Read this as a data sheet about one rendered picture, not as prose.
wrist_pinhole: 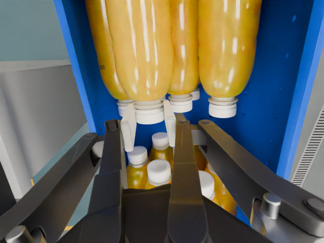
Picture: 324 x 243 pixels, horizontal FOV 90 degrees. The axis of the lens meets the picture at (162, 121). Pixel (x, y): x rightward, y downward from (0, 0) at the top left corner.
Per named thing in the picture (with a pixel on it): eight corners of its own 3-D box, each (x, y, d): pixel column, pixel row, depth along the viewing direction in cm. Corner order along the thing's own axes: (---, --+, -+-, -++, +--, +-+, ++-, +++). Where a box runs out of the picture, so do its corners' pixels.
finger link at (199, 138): (178, 132, 13) (214, 129, 13) (171, 113, 18) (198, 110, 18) (179, 148, 14) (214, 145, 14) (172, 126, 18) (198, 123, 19)
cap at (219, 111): (240, 103, 22) (239, 116, 23) (232, 97, 26) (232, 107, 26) (211, 105, 23) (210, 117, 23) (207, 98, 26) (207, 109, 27)
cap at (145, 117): (151, 110, 19) (152, 124, 19) (169, 103, 22) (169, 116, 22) (128, 107, 21) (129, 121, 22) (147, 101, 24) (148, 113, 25)
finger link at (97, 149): (122, 155, 14) (86, 160, 13) (128, 130, 18) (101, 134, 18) (118, 140, 13) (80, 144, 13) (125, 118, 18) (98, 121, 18)
